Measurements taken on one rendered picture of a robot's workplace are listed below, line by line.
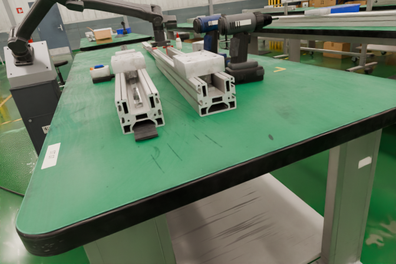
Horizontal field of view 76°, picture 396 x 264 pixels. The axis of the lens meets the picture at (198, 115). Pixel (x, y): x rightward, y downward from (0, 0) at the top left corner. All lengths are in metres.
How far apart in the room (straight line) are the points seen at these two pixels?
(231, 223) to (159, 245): 0.56
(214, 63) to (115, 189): 0.41
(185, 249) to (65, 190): 0.66
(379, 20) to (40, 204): 2.02
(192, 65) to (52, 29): 11.86
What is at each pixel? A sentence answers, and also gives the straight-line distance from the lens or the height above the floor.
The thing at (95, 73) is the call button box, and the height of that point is 0.82.
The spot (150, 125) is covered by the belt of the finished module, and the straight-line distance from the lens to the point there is 0.62.
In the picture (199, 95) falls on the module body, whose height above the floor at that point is 0.83.
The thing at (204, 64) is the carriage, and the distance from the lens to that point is 0.68.
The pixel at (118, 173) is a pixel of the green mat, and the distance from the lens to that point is 0.48.
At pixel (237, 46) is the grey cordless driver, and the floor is 0.90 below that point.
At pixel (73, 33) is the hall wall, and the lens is 12.42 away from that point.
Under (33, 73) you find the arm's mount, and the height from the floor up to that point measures 0.83.
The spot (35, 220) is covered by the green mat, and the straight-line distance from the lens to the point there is 0.46.
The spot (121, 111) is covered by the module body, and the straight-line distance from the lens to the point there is 0.60.
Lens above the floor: 1.03
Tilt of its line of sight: 22 degrees down
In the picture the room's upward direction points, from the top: 8 degrees counter-clockwise
